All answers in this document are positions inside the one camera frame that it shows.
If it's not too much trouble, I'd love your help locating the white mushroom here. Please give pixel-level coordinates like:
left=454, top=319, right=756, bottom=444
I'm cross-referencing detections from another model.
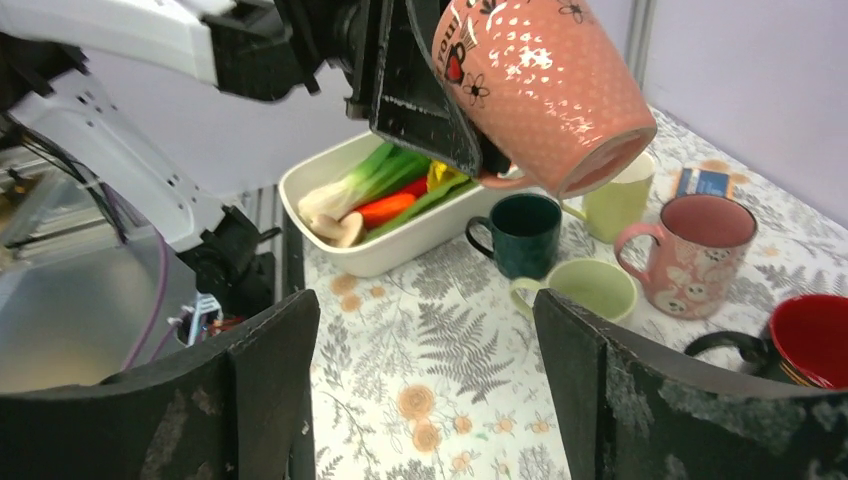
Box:
left=309, top=211, right=366, bottom=248

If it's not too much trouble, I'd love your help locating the yellow green faceted mug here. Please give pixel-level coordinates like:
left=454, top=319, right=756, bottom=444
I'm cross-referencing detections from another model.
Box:
left=561, top=152, right=655, bottom=244

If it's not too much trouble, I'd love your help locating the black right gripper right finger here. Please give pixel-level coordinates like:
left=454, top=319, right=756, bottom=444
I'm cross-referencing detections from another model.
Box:
left=533, top=289, right=847, bottom=479

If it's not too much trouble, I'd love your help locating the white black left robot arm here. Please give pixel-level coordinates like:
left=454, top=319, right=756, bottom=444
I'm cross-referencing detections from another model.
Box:
left=1, top=1, right=508, bottom=317

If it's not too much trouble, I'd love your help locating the white vegetable basin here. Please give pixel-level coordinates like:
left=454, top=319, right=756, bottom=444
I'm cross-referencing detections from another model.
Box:
left=278, top=132, right=510, bottom=277

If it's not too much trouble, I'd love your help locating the black skull pattern mug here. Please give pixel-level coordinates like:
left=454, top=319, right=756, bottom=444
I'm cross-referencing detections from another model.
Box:
left=684, top=294, right=847, bottom=390

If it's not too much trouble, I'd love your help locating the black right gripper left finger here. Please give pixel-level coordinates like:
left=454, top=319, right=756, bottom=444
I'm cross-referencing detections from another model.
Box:
left=1, top=290, right=320, bottom=479

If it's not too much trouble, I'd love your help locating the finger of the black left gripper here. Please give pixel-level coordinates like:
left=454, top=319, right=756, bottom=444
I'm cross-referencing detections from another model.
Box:
left=368, top=1, right=510, bottom=177

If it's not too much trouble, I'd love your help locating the small brown pink cup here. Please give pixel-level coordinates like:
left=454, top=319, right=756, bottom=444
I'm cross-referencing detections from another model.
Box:
left=431, top=0, right=657, bottom=199

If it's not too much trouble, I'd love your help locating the pink patterned mug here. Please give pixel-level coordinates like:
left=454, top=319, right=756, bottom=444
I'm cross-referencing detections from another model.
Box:
left=614, top=194, right=758, bottom=320

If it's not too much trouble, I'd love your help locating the yellow sponge blue label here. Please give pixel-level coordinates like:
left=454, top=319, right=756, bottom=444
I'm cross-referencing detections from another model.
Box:
left=672, top=167, right=734, bottom=199

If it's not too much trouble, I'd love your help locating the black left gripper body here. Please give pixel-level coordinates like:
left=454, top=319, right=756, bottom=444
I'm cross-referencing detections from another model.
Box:
left=271, top=0, right=394, bottom=120

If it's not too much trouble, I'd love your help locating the light green mug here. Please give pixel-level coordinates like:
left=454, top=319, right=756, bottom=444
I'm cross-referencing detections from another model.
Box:
left=509, top=258, right=639, bottom=323

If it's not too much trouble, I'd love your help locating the dark green mug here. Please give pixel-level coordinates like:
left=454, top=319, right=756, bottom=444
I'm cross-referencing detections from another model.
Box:
left=465, top=193, right=562, bottom=279

